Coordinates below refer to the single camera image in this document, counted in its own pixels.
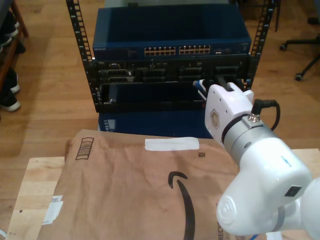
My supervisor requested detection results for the black rack server unit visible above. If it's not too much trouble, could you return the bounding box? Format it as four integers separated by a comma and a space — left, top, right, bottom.
86, 53, 258, 86

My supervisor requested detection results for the dark blue box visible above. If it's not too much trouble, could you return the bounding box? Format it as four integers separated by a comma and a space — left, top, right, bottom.
97, 109, 219, 140

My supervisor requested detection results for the white paper sheet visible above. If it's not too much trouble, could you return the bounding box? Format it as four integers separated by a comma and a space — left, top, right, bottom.
264, 231, 283, 240

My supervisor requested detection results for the dark shoe white sole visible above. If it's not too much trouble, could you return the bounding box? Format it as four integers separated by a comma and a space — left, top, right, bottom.
0, 91, 22, 113
0, 32, 27, 55
3, 68, 21, 95
0, 9, 21, 36

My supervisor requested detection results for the black open rack tray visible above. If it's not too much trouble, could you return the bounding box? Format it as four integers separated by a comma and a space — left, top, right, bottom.
94, 80, 248, 113

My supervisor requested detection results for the blue network switch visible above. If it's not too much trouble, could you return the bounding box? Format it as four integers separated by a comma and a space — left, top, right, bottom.
91, 6, 252, 61

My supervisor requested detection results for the dark furniture leg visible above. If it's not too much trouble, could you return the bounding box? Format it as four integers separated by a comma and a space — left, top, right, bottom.
274, 0, 281, 33

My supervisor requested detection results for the brown packing paper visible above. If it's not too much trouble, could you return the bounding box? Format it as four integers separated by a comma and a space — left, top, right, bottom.
37, 128, 251, 240

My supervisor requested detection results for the black metal rack frame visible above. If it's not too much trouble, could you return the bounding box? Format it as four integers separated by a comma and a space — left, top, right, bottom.
66, 0, 275, 113

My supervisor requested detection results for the brown wooden shoe rack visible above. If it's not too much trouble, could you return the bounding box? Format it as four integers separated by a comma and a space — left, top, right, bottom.
0, 0, 30, 87

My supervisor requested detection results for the white tape strip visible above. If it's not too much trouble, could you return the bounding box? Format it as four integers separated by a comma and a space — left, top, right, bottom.
144, 136, 200, 152

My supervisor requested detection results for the white paper label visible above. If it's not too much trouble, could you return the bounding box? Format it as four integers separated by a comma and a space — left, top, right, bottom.
43, 201, 64, 225

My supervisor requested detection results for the black office chair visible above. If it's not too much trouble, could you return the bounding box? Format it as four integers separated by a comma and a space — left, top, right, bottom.
279, 16, 320, 81

